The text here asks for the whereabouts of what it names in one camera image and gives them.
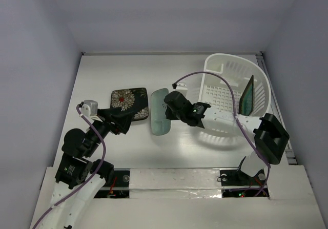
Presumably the small black floral plate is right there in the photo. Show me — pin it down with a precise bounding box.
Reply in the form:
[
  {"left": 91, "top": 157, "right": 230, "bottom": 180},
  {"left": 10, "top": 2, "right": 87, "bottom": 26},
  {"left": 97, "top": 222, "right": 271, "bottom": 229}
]
[{"left": 110, "top": 88, "right": 147, "bottom": 111}]

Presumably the pale green plate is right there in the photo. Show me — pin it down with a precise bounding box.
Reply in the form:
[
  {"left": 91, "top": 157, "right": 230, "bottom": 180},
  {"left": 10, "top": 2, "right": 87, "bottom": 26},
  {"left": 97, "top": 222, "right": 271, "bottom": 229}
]
[{"left": 150, "top": 88, "right": 171, "bottom": 136}]

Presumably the white plastic dish rack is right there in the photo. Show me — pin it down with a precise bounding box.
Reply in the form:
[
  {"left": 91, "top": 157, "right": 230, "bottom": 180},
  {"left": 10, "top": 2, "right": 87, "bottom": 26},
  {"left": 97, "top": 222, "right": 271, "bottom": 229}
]
[{"left": 198, "top": 53, "right": 272, "bottom": 117}]

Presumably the black teal square plate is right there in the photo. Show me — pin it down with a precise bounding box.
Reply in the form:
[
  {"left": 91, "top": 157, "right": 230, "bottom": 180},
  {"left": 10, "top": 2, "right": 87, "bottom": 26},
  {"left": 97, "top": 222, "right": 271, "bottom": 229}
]
[{"left": 238, "top": 75, "right": 255, "bottom": 116}]

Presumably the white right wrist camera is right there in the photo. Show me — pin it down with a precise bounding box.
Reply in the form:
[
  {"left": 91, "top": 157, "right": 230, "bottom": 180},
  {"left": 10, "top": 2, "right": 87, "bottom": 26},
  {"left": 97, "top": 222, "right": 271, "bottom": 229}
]
[{"left": 172, "top": 82, "right": 188, "bottom": 93}]

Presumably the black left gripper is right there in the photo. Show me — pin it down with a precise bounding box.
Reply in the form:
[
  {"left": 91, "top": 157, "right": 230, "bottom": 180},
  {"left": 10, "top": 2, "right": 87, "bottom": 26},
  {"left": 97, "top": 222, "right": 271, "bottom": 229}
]
[{"left": 85, "top": 106, "right": 135, "bottom": 155}]

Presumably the large black floral plate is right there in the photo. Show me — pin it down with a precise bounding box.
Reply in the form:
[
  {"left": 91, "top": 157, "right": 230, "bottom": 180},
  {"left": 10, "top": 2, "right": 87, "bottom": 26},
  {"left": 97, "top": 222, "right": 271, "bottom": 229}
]
[{"left": 129, "top": 103, "right": 149, "bottom": 121}]

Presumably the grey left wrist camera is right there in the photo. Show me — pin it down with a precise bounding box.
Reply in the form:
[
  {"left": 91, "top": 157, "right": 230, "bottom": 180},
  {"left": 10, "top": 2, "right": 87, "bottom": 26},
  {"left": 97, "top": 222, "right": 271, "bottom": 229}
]
[{"left": 76, "top": 100, "right": 98, "bottom": 118}]

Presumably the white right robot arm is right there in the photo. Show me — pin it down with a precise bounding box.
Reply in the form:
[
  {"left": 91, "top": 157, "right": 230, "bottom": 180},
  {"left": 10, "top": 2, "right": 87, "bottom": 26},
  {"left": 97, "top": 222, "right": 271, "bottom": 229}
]
[{"left": 164, "top": 91, "right": 290, "bottom": 184}]

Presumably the silver taped front panel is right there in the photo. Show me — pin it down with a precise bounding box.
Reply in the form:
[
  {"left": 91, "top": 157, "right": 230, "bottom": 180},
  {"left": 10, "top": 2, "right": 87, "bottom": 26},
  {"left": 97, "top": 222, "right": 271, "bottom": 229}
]
[{"left": 129, "top": 168, "right": 222, "bottom": 199}]

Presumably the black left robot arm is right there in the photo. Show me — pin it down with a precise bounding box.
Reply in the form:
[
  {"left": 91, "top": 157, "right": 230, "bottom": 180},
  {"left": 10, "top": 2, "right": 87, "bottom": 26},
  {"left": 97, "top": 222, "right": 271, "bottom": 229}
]
[{"left": 33, "top": 100, "right": 134, "bottom": 228}]

